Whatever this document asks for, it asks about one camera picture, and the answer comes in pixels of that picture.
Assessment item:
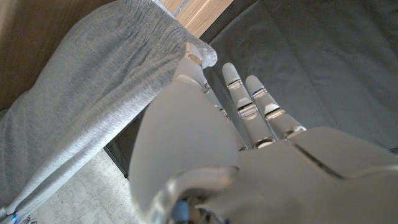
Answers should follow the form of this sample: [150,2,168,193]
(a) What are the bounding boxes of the black backdrop curtain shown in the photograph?
[105,0,398,178]

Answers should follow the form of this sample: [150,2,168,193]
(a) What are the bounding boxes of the grey fabric shorts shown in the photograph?
[0,0,218,223]

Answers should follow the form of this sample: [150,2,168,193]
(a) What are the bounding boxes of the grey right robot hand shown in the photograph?
[0,211,38,224]

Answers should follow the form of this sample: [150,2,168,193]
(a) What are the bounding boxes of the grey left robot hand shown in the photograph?
[128,42,398,224]

